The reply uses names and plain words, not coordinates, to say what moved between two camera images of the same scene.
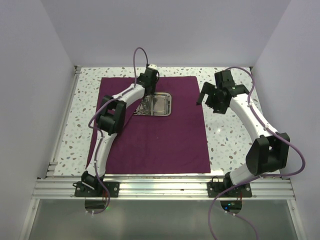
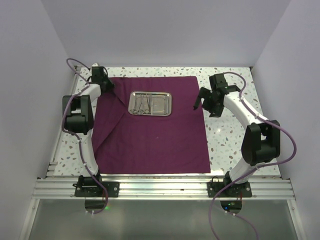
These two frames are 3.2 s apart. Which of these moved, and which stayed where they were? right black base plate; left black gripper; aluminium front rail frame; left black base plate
Moved: left black gripper
Stayed: right black base plate; left black base plate; aluminium front rail frame
